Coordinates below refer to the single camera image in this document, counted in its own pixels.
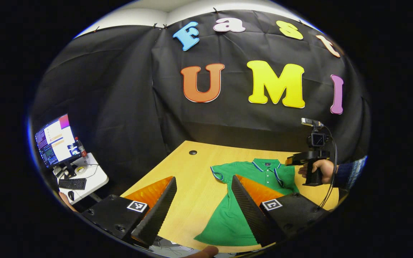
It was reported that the black keyboard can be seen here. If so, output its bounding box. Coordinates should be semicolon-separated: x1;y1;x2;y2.
58;178;87;190

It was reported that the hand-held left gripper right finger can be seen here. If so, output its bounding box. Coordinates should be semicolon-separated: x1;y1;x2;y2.
231;175;331;248

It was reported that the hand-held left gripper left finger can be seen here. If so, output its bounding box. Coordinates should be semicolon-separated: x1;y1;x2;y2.
80;176;177;248

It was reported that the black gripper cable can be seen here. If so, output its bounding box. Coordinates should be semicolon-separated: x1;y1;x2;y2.
319;125;338;209

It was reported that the red bottle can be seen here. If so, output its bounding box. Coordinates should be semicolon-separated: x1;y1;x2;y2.
75;137;87;158

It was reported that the computer monitor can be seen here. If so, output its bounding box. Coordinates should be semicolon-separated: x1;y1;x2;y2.
34;114;82;178

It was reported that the green T-shirt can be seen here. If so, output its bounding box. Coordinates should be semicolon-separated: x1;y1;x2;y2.
194;158;300;247

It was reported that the white side table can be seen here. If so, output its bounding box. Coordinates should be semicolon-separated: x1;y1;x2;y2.
52;153;109;205

